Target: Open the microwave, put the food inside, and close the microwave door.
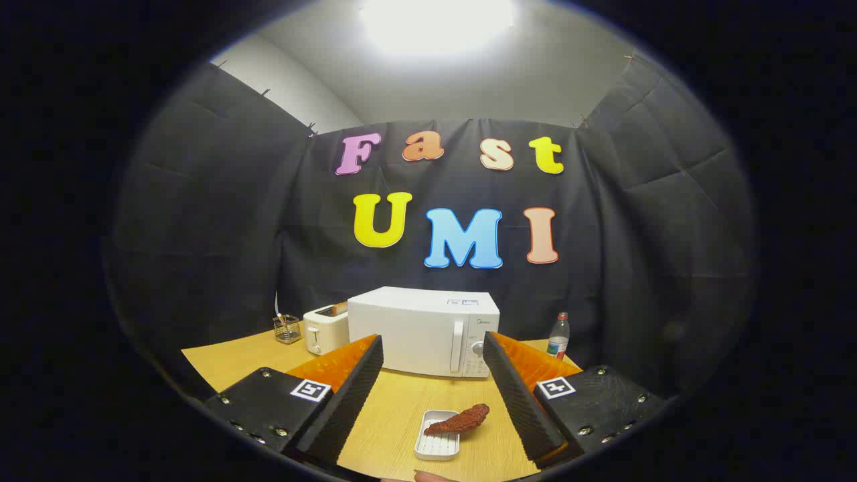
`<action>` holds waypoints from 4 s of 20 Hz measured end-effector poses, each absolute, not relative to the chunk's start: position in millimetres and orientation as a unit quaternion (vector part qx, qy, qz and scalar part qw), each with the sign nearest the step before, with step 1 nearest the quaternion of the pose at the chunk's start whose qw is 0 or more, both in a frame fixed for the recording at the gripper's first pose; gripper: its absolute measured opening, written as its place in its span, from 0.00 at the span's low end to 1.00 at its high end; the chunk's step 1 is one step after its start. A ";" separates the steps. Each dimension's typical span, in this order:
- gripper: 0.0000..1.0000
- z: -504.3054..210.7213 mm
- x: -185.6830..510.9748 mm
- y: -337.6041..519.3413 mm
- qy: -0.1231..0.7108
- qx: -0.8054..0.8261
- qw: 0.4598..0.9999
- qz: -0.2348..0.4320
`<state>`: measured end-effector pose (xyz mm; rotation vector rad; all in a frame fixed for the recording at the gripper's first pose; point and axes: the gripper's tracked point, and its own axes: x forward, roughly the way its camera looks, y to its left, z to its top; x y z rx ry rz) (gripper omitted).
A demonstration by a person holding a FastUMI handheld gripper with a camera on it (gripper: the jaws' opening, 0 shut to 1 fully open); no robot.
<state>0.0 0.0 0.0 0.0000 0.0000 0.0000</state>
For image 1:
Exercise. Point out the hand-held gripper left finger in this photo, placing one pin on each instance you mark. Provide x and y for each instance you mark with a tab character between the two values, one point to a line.
348	402

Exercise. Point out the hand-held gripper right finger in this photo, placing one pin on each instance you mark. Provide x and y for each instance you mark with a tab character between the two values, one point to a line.
519	402

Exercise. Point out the red-brown roasted meat piece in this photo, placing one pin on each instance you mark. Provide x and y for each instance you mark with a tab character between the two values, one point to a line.
462	420

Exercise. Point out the white toaster oven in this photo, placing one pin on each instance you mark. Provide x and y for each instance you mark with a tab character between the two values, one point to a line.
415	335

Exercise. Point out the white bread toaster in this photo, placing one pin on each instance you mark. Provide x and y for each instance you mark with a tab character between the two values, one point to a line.
325	333

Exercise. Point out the clear plastic water bottle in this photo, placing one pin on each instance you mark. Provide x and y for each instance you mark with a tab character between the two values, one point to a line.
558	338

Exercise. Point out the small white ridged tray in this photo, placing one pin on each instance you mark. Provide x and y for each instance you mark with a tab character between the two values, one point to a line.
436	447

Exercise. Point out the bread slice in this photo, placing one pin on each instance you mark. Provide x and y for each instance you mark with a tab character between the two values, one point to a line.
339	308

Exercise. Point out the black backdrop cloth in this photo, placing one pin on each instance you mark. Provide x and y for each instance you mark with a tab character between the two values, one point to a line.
234	234

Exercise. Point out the ceiling light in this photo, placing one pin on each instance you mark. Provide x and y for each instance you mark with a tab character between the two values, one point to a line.
435	23

